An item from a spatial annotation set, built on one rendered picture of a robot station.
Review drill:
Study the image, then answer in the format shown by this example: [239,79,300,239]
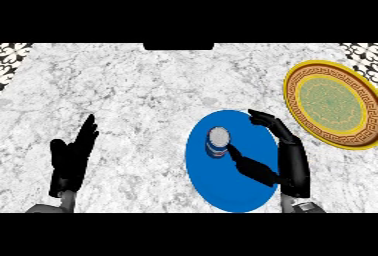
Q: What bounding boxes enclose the blue and white can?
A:
[204,126,232,159]

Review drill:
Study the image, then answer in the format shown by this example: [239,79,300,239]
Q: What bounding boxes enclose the blue plate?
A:
[184,109,282,213]

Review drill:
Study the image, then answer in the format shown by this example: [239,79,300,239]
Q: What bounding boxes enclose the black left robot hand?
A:
[47,113,100,199]

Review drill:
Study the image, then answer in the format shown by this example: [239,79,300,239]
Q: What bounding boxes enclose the yellow brown green ornate plate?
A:
[282,59,378,151]

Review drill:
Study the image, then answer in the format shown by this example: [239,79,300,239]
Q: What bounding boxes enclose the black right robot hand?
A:
[224,108,313,199]

